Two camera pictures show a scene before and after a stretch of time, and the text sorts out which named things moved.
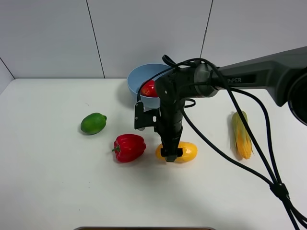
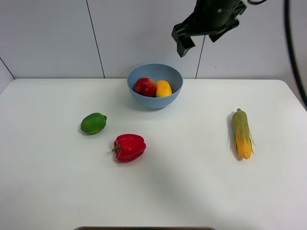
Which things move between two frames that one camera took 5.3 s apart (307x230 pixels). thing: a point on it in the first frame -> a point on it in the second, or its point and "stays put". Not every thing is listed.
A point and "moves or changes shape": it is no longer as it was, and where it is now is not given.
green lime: (93, 123) stays put
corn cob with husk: (242, 141) stays put
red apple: (148, 88) moves or changes shape
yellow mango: (189, 151) moves or changes shape
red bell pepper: (128, 147) stays put
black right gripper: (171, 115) -> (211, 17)
